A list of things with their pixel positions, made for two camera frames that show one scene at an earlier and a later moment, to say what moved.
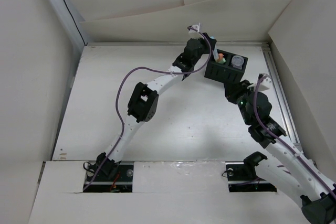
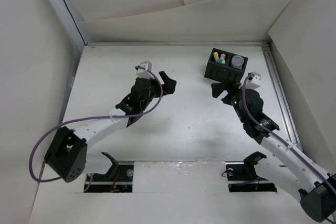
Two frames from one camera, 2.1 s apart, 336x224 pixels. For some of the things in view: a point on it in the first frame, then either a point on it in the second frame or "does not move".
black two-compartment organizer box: [229, 68] does not move
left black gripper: [205, 43] to [168, 86]
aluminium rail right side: [284, 105] does not move
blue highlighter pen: [215, 53] to [221, 60]
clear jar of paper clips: [237, 61] does not move
